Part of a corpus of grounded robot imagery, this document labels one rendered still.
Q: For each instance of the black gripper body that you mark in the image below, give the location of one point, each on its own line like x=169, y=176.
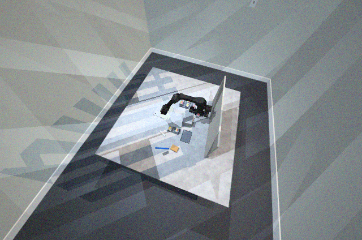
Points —
x=192, y=110

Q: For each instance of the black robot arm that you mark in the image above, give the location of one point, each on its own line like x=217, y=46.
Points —
x=200, y=102

